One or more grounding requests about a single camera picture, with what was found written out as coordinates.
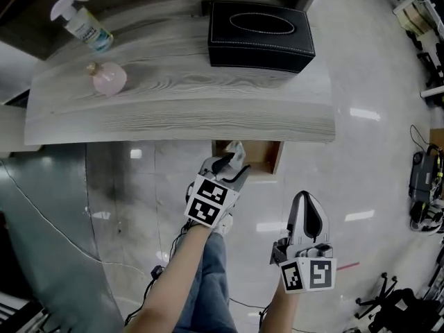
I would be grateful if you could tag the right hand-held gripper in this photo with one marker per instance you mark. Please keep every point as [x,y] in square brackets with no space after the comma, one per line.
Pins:
[308,272]

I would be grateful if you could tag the white spray bottle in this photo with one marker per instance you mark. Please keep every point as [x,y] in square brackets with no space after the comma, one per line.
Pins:
[85,24]

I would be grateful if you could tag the grey wood-grain desk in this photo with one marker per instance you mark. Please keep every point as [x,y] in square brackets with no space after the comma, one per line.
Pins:
[208,116]

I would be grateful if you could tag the black equipment case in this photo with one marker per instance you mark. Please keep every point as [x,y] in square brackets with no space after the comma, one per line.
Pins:
[425,175]

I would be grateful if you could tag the person's right forearm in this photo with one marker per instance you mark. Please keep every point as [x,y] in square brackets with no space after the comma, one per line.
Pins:
[281,311]

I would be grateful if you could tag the brown cardboard box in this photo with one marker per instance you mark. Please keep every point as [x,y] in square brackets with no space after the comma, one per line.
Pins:
[437,137]

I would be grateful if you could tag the black office chair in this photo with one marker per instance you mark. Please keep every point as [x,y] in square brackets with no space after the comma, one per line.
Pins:
[399,307]

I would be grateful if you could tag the black leather tissue box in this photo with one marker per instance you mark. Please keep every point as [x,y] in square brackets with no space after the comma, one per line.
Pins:
[260,47]

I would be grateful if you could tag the person's blue jeans leg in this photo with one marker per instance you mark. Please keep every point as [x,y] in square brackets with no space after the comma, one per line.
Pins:
[215,283]

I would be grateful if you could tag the round pink glass bottle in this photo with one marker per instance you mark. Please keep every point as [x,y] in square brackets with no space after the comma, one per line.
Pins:
[109,78]

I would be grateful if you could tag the person's white shoe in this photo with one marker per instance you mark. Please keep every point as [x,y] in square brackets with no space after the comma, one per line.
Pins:
[223,225]

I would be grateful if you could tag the white and black device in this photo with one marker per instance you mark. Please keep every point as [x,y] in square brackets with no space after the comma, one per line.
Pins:
[426,217]

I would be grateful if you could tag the red floor tape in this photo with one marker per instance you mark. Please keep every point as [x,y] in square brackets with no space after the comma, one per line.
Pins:
[347,266]

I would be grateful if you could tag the dark grey floor mat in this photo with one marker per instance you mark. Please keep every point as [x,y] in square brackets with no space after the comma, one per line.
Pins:
[45,238]

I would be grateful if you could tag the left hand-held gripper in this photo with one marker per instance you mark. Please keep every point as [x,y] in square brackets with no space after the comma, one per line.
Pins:
[211,200]

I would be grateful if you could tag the wooden box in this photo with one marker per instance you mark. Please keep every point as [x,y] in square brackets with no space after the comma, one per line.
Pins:
[263,158]

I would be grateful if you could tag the person's left forearm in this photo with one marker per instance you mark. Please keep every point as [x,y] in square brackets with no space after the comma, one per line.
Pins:
[173,276]

